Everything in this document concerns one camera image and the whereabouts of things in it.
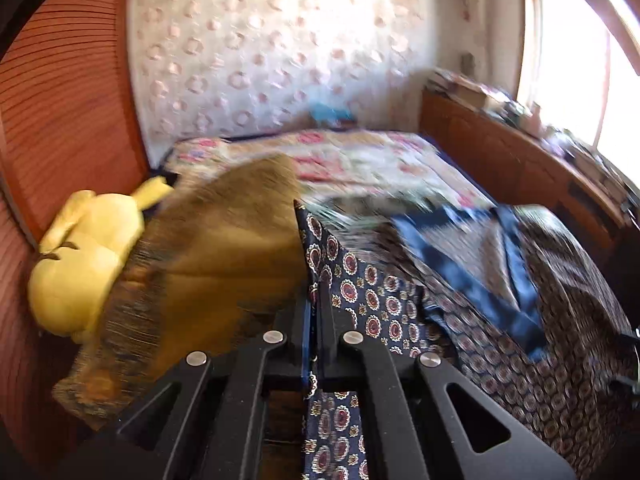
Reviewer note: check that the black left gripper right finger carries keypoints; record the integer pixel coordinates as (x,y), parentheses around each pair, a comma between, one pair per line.
(421,418)

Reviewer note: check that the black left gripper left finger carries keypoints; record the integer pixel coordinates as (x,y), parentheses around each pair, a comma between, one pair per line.
(205,418)

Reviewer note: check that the navy medallion patterned garment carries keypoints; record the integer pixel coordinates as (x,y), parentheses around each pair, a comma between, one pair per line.
(506,296)

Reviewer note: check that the olive brown knitted cloth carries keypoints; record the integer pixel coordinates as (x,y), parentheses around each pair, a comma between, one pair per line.
(211,270)

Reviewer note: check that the yellow plush toy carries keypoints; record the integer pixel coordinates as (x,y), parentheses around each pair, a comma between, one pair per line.
(82,253)

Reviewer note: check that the floral bed blanket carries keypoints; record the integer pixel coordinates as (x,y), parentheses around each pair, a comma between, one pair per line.
(331,164)

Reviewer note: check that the wooden sideboard cabinet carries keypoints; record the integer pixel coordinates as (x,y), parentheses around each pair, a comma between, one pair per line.
(515,169)

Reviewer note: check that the teal object behind bed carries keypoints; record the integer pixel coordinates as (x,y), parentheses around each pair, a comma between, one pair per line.
(334,118)

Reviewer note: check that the cardboard box on sideboard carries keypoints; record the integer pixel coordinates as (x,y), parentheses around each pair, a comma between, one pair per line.
(463,90)

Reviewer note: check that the sheer circle patterned curtain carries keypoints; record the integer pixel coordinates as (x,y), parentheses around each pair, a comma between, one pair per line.
(233,68)

